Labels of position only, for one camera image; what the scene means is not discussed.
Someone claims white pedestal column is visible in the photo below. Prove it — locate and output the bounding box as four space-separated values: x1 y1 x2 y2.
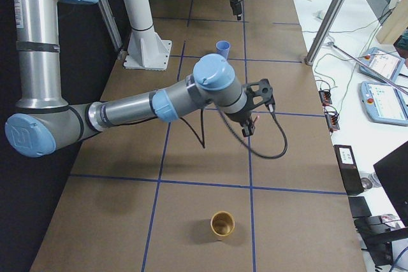
124 0 172 71

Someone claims reacher grabber tool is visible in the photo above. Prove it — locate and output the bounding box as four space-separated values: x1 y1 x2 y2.
324 41 408 97

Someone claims black box with label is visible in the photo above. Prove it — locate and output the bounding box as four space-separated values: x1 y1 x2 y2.
333 145 364 196

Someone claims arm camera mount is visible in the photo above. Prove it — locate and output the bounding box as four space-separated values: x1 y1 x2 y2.
243 78 275 113

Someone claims orange connector board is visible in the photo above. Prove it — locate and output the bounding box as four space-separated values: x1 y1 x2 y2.
324 108 340 132
318 89 332 106

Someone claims orange connector board far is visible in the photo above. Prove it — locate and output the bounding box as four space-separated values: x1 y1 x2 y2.
318 89 332 106

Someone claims upper teach pendant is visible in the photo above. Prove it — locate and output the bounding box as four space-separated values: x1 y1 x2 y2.
360 47 405 82

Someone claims aluminium frame post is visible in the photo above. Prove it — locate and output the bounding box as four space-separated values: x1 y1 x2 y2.
305 0 345 66

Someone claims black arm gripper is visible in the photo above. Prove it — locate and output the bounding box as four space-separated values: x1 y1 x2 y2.
231 109 255 138

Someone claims green wire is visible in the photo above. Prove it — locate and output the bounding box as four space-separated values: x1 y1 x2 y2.
314 7 393 110

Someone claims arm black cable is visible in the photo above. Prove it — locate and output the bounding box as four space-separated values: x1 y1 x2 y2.
181 106 289 159

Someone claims teach pendant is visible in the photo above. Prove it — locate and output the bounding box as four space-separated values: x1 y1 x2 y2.
360 47 405 82
359 82 407 126

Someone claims lower teach pendant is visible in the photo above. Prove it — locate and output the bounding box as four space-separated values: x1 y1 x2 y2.
359 82 407 126

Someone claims orange cup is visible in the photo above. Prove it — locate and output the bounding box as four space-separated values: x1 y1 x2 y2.
210 211 235 241

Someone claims light blue ribbed cup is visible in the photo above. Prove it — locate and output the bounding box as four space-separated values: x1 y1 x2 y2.
215 40 231 59

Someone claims orange connector board near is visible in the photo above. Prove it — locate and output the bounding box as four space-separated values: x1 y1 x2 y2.
324 108 340 132

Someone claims black monitor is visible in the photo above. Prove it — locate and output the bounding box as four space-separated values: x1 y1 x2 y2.
374 145 408 226

